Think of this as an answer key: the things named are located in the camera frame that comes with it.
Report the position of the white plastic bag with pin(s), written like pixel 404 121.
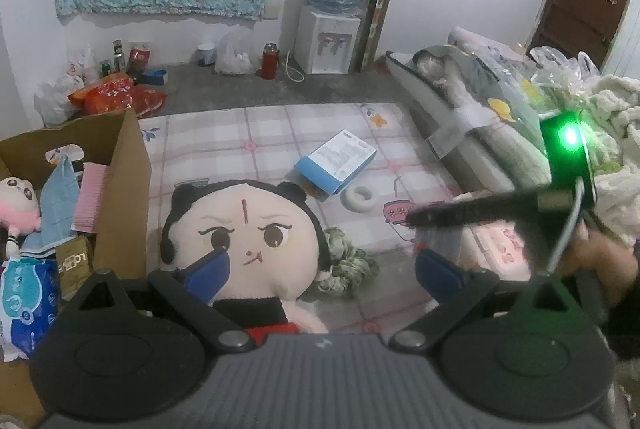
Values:
pixel 55 99

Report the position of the green patterned cloth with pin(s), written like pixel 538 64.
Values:
pixel 350 264

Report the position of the white bag with red logo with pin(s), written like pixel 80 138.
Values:
pixel 82 64

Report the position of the red thermos bottle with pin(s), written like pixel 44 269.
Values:
pixel 270 61

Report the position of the crinkled clear plastic bag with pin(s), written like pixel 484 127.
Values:
pixel 560 69

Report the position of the white water dispenser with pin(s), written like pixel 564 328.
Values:
pixel 325 39

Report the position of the blue white wet wipes pack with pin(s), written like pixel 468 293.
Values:
pixel 25 294

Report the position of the black-haired plush doll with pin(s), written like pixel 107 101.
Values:
pixel 250 229

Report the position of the blue bowl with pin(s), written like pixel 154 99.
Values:
pixel 155 76

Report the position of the cardboard box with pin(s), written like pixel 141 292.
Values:
pixel 125 189

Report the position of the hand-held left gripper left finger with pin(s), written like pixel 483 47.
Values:
pixel 215 269

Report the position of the light blue towel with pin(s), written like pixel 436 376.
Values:
pixel 60 194

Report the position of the white wall socket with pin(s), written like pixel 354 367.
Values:
pixel 272 6

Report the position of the red packet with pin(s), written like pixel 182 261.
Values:
pixel 139 58

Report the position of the pink white plush toy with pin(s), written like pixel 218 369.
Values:
pixel 17 199

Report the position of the olive green carton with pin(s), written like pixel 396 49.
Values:
pixel 75 259

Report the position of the white fluffy blanket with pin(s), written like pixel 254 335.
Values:
pixel 617 109

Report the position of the red snack bag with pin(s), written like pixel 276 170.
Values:
pixel 110 96

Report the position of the green can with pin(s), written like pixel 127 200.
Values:
pixel 106 68

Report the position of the patterned folded board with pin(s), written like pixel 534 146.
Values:
pixel 380 9

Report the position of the person's right hand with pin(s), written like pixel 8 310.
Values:
pixel 605 264

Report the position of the grey green rolled quilt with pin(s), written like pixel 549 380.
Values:
pixel 475 109

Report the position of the blue white paper carton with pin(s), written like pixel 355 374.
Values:
pixel 340 159

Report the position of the pink towel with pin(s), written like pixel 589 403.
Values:
pixel 90 196

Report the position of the plaid printed bed sheet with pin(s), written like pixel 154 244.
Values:
pixel 250 124

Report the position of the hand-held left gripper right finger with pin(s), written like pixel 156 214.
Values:
pixel 440 271

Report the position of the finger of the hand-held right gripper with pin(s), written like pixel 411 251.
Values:
pixel 475 209

